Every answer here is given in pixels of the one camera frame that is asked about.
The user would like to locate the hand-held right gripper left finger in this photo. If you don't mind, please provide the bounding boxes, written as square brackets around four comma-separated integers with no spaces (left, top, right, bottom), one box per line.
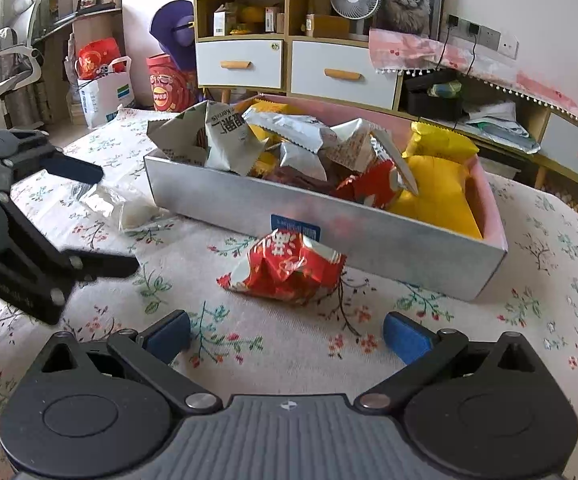
[41,310,223,409]

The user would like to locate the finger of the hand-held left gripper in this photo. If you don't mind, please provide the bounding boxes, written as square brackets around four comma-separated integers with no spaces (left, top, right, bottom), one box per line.
[34,149,106,184]
[56,254,140,282]

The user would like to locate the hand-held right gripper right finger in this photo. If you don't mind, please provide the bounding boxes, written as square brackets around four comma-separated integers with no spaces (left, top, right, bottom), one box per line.
[354,311,540,409]

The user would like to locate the white rice cracker packet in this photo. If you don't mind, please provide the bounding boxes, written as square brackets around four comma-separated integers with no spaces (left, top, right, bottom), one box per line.
[81,182,170,234]

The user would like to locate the white nut snack packet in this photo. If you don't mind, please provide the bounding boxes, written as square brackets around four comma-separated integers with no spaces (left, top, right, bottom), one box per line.
[147,101,210,168]
[204,101,270,176]

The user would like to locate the silver box pink inside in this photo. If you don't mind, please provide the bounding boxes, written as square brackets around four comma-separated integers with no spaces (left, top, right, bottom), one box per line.
[144,94,508,302]

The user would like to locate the red white crinkled snack packet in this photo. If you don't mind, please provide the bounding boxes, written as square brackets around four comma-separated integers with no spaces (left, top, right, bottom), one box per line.
[216,228,348,306]

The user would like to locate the large yellow snack packet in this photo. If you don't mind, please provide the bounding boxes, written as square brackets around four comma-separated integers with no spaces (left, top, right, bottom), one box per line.
[386,155,484,240]
[403,122,480,163]

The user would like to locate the small red snack packet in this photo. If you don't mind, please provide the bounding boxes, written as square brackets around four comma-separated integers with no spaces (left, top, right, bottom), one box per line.
[336,160,404,208]

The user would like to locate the white silver crinkled snack packet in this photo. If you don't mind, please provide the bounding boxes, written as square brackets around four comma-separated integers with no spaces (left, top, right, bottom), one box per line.
[326,119,420,196]

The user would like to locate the brown biscuit clear packet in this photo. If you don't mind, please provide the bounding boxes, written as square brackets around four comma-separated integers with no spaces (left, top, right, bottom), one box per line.
[264,165,330,192]

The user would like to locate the small silver triangular packet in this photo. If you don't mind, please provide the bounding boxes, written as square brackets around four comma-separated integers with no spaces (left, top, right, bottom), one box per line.
[279,142,327,181]

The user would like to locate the white shopping bag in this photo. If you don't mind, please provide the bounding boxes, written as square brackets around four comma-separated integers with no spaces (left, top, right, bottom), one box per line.
[76,55,136,129]

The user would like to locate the floral tablecloth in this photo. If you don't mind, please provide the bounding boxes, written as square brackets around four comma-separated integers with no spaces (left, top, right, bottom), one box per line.
[0,105,578,480]

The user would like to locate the red gift bag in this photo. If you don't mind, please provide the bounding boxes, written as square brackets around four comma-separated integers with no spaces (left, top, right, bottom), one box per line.
[78,37,120,80]

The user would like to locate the white office chair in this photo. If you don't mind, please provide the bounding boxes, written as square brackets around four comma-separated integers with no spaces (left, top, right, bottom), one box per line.
[0,0,46,112]

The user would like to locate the red drum container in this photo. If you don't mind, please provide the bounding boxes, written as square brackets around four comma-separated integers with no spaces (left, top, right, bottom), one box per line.
[146,52,200,113]

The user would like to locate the purple plush toy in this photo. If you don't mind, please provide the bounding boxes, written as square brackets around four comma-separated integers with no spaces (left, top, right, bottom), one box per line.
[150,0,198,73]

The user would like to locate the tall wooden cabinet white drawers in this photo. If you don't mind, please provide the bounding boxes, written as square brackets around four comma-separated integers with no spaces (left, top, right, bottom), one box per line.
[194,0,404,111]

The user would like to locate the black storage box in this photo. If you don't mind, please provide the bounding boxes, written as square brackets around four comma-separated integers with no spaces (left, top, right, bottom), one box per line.
[403,77,466,122]

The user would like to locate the pink tasselled cloth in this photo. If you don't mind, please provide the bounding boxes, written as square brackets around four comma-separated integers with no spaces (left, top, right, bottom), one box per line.
[369,28,578,127]

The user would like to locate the brown cardboard box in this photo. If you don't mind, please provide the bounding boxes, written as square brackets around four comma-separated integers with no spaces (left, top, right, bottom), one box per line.
[306,14,356,38]

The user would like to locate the framed cat picture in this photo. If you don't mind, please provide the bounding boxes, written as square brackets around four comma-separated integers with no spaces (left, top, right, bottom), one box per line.
[371,0,447,42]

